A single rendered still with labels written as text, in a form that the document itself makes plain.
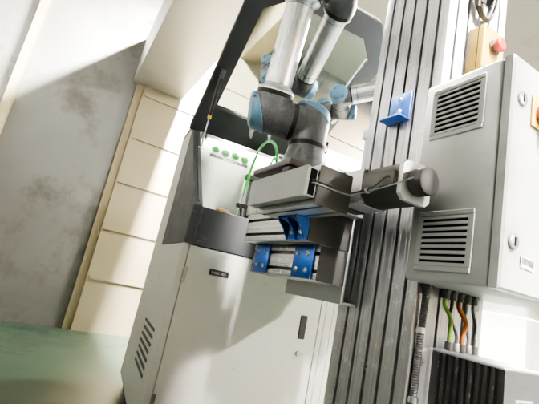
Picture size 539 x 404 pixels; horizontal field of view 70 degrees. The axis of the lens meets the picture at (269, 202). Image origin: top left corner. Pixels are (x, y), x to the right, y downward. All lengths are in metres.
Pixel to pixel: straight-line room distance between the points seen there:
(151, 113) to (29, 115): 1.04
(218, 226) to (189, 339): 0.45
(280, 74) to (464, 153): 0.58
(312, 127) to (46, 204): 3.00
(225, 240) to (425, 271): 0.93
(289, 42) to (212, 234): 0.80
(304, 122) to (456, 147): 0.47
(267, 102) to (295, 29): 0.23
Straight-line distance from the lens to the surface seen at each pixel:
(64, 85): 4.09
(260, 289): 1.66
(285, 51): 1.21
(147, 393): 1.62
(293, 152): 1.16
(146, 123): 4.03
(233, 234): 1.61
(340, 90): 1.68
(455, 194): 0.88
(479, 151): 0.88
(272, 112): 1.17
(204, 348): 1.62
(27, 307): 3.87
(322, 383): 1.87
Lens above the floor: 0.68
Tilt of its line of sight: 12 degrees up
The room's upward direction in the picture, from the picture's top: 12 degrees clockwise
